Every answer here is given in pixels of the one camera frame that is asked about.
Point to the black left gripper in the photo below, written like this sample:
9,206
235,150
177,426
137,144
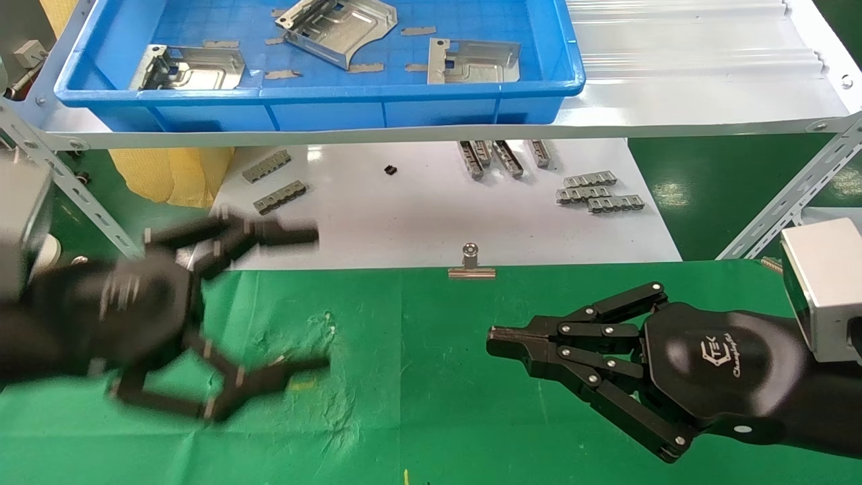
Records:
121,310

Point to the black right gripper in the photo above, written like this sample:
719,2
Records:
720,364

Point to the silver sheet metal bracket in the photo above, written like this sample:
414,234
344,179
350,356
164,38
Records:
471,67
343,30
202,74

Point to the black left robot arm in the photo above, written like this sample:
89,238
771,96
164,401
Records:
20,337

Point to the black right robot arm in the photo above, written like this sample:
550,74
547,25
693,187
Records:
835,411

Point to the grey slotted connector bar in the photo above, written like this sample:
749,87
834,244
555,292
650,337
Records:
578,195
590,179
508,159
616,204
267,166
280,198
541,153
483,151
471,163

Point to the silver binder clip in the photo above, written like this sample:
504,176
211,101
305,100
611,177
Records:
79,259
772,265
471,271

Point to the green table cloth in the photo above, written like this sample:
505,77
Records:
438,377

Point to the blue plastic bin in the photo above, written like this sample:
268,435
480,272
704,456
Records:
337,111

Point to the grey metal shelf rack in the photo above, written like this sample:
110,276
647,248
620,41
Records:
673,87

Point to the grey flat strip piece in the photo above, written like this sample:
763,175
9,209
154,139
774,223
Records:
221,44

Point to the small grey junction box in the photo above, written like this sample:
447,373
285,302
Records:
30,52

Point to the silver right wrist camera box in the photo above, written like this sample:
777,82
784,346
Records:
828,289

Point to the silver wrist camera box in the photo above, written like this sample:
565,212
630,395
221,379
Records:
23,202
828,289

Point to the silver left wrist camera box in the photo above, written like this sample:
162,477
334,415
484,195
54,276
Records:
23,202

